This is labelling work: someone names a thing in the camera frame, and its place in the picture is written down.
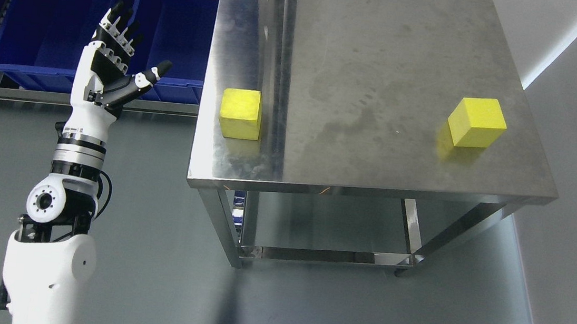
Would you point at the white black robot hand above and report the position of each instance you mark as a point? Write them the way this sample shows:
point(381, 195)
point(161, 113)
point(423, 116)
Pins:
point(102, 85)

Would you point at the yellow foam block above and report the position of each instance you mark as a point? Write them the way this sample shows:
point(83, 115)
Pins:
point(240, 114)
point(476, 122)

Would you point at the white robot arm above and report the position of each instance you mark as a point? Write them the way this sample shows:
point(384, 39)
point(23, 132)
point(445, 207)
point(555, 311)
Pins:
point(51, 256)

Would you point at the stainless steel table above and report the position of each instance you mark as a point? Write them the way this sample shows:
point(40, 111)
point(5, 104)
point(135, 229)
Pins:
point(355, 100)

